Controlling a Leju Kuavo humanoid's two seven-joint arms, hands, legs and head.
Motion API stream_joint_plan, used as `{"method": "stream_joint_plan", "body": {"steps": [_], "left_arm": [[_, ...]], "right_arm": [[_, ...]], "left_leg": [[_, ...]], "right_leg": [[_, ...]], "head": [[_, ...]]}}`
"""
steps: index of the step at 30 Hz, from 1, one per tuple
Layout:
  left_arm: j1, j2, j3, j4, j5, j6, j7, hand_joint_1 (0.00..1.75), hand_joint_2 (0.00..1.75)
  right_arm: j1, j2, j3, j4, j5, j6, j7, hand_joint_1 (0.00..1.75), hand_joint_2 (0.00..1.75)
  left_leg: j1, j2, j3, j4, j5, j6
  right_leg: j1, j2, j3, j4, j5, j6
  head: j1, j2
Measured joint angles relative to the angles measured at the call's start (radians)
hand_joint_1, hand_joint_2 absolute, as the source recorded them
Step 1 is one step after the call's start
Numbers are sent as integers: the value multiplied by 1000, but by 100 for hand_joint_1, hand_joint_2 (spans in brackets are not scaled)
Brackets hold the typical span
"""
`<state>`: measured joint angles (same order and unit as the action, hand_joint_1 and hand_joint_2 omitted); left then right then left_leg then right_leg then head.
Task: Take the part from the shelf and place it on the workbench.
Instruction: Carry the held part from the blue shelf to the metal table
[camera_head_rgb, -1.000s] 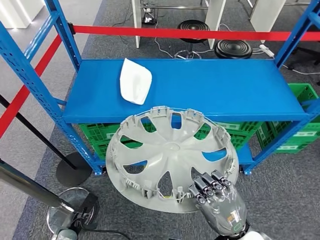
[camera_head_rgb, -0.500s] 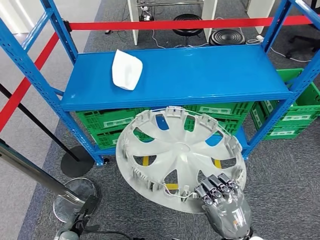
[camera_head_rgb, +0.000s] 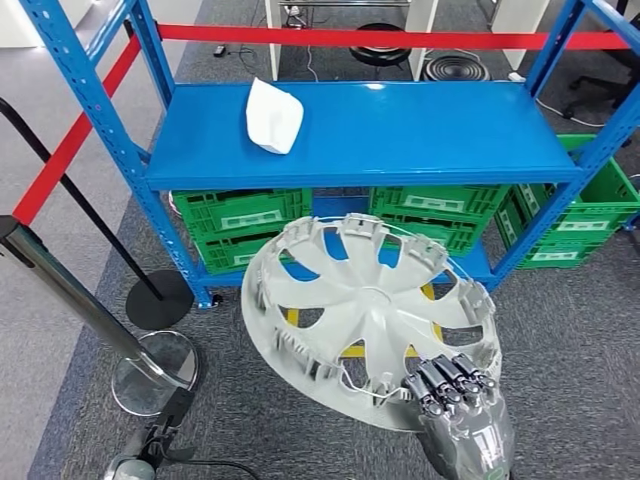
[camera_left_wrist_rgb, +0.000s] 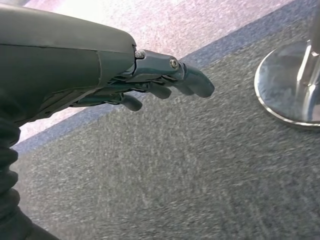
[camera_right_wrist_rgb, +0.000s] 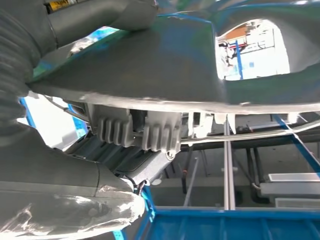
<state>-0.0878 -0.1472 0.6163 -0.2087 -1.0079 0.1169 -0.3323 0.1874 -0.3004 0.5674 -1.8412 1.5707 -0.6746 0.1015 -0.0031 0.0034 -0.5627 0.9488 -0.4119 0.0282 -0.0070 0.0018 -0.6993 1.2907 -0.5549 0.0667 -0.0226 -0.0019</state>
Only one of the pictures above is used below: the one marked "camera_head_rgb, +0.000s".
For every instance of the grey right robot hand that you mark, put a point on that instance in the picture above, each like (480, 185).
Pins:
(470, 437)

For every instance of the silver plastic wheel hubcap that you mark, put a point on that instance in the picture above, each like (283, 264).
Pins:
(370, 311)

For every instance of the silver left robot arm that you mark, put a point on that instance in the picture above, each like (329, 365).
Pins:
(127, 472)

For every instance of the blue metal shelf rack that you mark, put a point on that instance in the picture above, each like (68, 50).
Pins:
(400, 132)

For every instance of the green open plastic crate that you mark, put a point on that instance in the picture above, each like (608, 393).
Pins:
(590, 218)

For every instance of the white power strip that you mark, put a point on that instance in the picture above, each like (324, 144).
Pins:
(518, 77)

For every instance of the black round stool chrome base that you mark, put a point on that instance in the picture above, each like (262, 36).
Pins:
(380, 56)
(455, 69)

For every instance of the black office chair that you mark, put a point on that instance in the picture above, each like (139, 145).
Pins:
(595, 83)

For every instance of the white plastic mirror cover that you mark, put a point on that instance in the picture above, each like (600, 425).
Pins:
(272, 119)

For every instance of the white desk panel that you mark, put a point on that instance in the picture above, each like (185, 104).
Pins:
(525, 16)

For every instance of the long red barrier belt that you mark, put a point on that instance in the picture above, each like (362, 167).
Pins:
(350, 36)

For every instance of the black power adapter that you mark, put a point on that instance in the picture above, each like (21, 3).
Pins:
(220, 50)

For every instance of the short red barrier belt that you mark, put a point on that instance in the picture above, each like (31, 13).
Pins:
(65, 152)

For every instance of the black chrome barrier stanchion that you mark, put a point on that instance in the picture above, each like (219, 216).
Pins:
(129, 28)

